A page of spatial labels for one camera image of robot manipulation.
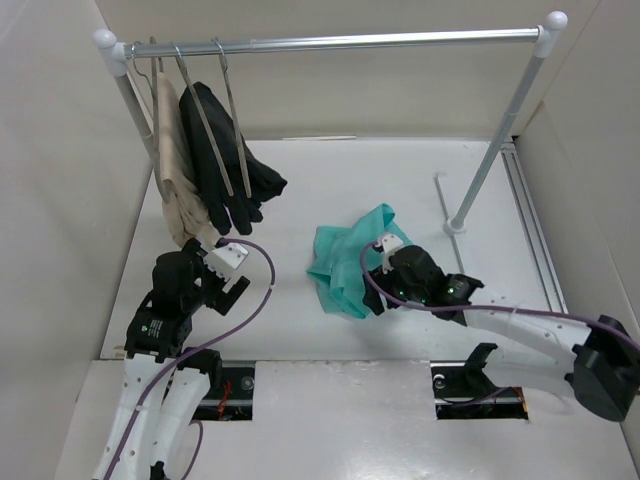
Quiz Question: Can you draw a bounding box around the teal t shirt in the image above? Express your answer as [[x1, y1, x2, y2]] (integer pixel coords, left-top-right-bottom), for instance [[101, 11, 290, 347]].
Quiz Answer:
[[307, 203, 411, 319]]

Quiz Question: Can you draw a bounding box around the metal clothes hanger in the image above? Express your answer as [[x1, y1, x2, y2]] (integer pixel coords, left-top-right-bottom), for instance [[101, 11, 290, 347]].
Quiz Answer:
[[212, 37, 252, 199]]

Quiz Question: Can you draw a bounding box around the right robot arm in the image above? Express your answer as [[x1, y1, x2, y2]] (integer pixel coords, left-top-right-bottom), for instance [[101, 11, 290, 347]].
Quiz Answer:
[[361, 234, 639, 423]]

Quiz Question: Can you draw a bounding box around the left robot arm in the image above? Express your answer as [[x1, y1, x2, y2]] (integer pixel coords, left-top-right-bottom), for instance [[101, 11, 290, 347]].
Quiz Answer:
[[93, 239, 250, 479]]

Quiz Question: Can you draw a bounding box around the metal hanger with beige garment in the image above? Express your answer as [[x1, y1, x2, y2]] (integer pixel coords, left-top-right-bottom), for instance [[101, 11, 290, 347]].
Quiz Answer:
[[131, 41, 169, 203]]

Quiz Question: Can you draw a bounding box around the beige hanging garment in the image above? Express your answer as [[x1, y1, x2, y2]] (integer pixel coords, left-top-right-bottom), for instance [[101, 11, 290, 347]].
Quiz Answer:
[[157, 72, 209, 247]]

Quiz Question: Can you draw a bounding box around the black hanging garment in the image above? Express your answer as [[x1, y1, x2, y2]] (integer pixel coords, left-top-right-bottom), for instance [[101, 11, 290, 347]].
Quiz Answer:
[[179, 82, 287, 236]]

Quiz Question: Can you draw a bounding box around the white and chrome clothes rack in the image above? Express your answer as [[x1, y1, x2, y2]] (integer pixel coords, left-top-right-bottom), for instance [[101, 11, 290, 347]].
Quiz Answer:
[[92, 10, 569, 295]]

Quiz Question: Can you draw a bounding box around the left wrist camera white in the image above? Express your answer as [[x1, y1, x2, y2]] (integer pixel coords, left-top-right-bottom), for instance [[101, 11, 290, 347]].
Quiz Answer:
[[203, 240, 249, 292]]

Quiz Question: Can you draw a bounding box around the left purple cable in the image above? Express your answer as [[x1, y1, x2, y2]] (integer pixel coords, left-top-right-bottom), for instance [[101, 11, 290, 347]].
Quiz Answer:
[[99, 237, 277, 480]]

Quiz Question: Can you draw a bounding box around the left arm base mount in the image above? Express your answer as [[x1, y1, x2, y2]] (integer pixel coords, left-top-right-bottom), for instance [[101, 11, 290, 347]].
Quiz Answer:
[[193, 362, 255, 422]]

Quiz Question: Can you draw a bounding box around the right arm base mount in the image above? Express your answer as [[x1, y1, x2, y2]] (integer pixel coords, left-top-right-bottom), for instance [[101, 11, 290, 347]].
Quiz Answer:
[[430, 343, 529, 421]]

